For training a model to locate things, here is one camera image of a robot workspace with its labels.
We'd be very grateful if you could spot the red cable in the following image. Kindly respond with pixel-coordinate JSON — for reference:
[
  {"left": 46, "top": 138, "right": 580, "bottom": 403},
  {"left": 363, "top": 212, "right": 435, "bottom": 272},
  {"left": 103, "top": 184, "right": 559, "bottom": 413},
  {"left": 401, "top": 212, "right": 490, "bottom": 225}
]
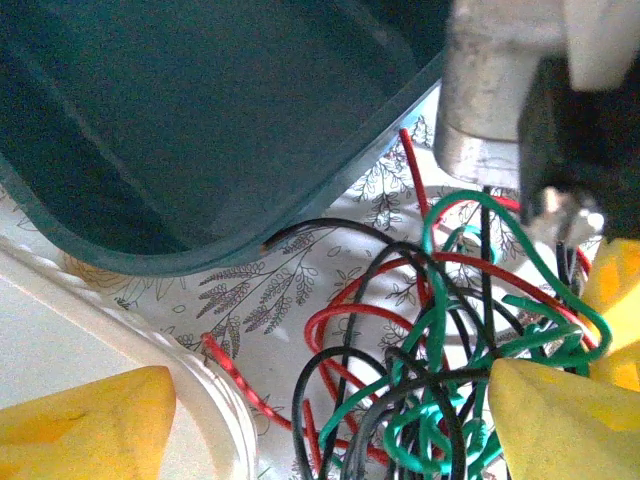
[{"left": 199, "top": 127, "right": 601, "bottom": 471}]

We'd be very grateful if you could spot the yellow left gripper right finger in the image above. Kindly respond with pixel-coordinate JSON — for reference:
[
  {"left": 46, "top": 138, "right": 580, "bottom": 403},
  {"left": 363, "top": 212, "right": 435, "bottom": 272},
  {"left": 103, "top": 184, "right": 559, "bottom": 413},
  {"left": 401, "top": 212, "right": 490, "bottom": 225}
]
[{"left": 488, "top": 357, "right": 640, "bottom": 480}]

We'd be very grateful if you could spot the floral tablecloth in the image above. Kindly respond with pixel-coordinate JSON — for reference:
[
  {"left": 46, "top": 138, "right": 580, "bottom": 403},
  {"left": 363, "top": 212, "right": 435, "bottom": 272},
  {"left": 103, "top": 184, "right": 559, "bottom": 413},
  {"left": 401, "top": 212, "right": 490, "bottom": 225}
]
[{"left": 0, "top": 84, "right": 640, "bottom": 480}]

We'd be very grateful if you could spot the white plastic block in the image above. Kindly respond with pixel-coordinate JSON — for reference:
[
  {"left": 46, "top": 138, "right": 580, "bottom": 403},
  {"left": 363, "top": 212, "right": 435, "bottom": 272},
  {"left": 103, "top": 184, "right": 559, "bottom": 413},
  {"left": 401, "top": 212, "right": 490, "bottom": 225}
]
[{"left": 562, "top": 0, "right": 640, "bottom": 92}]

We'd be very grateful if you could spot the teal plastic bin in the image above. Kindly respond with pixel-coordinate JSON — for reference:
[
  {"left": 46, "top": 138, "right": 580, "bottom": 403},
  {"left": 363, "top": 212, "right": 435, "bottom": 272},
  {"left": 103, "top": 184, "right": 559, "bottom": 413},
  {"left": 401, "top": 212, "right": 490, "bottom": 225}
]
[{"left": 0, "top": 0, "right": 451, "bottom": 279}]

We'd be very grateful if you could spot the white plastic tray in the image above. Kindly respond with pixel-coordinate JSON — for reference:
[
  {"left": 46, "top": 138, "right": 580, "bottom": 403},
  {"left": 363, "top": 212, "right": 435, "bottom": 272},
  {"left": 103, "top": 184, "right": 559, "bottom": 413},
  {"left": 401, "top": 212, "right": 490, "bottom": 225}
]
[{"left": 0, "top": 234, "right": 259, "bottom": 480}]

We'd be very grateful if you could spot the black cable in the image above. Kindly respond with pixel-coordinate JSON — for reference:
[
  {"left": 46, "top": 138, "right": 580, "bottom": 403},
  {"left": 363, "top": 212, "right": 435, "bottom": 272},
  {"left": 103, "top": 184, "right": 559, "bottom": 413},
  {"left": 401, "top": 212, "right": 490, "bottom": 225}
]
[{"left": 259, "top": 187, "right": 586, "bottom": 480}]

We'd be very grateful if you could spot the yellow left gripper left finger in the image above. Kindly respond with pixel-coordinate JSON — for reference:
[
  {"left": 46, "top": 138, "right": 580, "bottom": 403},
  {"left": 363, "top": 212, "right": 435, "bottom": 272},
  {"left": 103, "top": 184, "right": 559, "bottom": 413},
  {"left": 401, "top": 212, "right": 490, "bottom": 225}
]
[{"left": 0, "top": 365, "right": 177, "bottom": 480}]

